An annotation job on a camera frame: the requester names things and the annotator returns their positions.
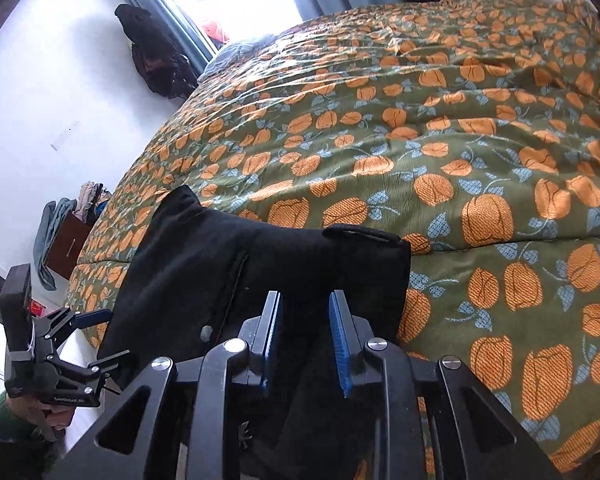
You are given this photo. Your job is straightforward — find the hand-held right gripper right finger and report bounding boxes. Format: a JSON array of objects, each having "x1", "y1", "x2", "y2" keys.
[{"x1": 328, "y1": 290, "x2": 556, "y2": 480}]

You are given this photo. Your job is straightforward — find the person's left forearm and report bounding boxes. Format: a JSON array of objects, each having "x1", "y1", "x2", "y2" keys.
[{"x1": 0, "y1": 391, "x2": 37, "y2": 445}]

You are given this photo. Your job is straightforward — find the brown wooden cabinet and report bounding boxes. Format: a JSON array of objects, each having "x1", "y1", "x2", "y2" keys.
[{"x1": 45, "y1": 209, "x2": 94, "y2": 280}]

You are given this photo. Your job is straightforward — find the grey bed sheet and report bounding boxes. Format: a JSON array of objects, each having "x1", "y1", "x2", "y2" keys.
[{"x1": 200, "y1": 39, "x2": 267, "y2": 81}]

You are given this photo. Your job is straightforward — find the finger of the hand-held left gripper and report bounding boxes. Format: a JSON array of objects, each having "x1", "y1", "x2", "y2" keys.
[
  {"x1": 34, "y1": 307, "x2": 115, "y2": 349},
  {"x1": 55, "y1": 349, "x2": 132, "y2": 397}
]

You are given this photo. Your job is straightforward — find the grey cloth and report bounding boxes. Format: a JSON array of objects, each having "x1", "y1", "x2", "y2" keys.
[{"x1": 34, "y1": 198, "x2": 79, "y2": 292}]

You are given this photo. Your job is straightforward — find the person's left hand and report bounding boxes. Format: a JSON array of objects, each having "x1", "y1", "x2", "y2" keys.
[{"x1": 10, "y1": 396, "x2": 76, "y2": 443}]

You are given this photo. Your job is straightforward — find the black pants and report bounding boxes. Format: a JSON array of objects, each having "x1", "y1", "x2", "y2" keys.
[{"x1": 97, "y1": 185, "x2": 413, "y2": 480}]

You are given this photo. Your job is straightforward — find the window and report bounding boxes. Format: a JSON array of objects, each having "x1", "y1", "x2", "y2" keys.
[{"x1": 147, "y1": 0, "x2": 313, "y2": 56}]

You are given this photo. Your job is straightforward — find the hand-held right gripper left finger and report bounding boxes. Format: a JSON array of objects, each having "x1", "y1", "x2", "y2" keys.
[{"x1": 45, "y1": 290, "x2": 284, "y2": 480}]

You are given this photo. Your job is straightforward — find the heap of folded clothes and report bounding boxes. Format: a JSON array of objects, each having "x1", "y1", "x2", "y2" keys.
[{"x1": 77, "y1": 182, "x2": 114, "y2": 225}]

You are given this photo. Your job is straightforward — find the pumpkin print blanket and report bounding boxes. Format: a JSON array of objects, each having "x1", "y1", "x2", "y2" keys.
[{"x1": 62, "y1": 0, "x2": 600, "y2": 476}]

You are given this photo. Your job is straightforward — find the dark bag on wall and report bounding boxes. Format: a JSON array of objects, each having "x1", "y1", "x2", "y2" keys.
[{"x1": 114, "y1": 3, "x2": 199, "y2": 99}]

